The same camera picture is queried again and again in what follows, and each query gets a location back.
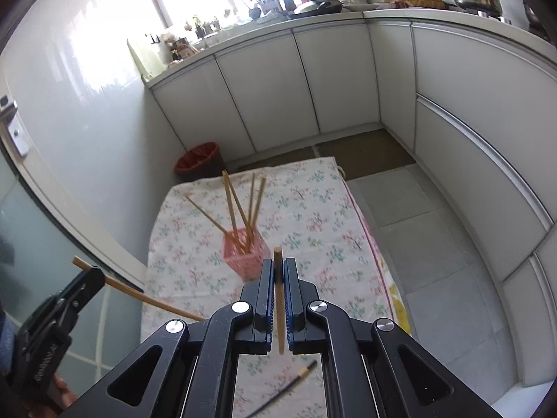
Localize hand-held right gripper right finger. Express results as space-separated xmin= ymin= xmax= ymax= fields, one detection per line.
xmin=282 ymin=258 xmax=502 ymax=418

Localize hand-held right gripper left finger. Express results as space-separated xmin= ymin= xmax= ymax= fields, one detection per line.
xmin=65 ymin=258 xmax=279 ymax=418

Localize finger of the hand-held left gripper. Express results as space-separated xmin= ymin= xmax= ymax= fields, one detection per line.
xmin=56 ymin=265 xmax=108 ymax=315

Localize wooden chopstick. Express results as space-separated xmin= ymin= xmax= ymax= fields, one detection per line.
xmin=273 ymin=247 xmax=287 ymax=355
xmin=222 ymin=170 xmax=240 ymax=253
xmin=250 ymin=175 xmax=267 ymax=251
xmin=223 ymin=171 xmax=255 ymax=251
xmin=247 ymin=172 xmax=257 ymax=253
xmin=185 ymin=194 xmax=231 ymax=240
xmin=72 ymin=256 xmax=206 ymax=323

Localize pink plastic basket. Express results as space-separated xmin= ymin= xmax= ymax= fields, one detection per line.
xmin=223 ymin=226 xmax=271 ymax=281

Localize person's left forearm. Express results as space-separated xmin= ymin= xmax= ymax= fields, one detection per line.
xmin=0 ymin=309 xmax=20 ymax=377

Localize person's left hand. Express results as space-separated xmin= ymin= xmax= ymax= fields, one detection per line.
xmin=51 ymin=373 xmax=80 ymax=411

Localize white framed glass door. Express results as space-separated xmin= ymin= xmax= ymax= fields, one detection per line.
xmin=0 ymin=137 xmax=146 ymax=418

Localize black chopstick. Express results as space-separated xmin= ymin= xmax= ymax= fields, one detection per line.
xmin=244 ymin=359 xmax=318 ymax=418

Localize floral tablecloth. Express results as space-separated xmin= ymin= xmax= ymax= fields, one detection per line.
xmin=139 ymin=157 xmax=397 ymax=418

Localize red plastic bin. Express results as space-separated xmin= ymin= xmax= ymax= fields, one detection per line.
xmin=175 ymin=141 xmax=220 ymax=176

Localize white cutting board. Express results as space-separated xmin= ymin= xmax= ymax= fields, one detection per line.
xmin=126 ymin=37 xmax=163 ymax=80

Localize white kitchen cabinets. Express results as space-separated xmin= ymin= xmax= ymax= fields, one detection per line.
xmin=146 ymin=17 xmax=557 ymax=388

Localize group of small bottles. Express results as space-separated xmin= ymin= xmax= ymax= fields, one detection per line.
xmin=165 ymin=15 xmax=220 ymax=59

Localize black pan with lid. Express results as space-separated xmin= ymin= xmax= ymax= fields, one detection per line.
xmin=288 ymin=0 xmax=345 ymax=20

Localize dark utensil holder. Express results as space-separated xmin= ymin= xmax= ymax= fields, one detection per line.
xmin=250 ymin=0 xmax=280 ymax=17

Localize white kitchen countertop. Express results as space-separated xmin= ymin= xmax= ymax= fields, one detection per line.
xmin=143 ymin=6 xmax=557 ymax=96

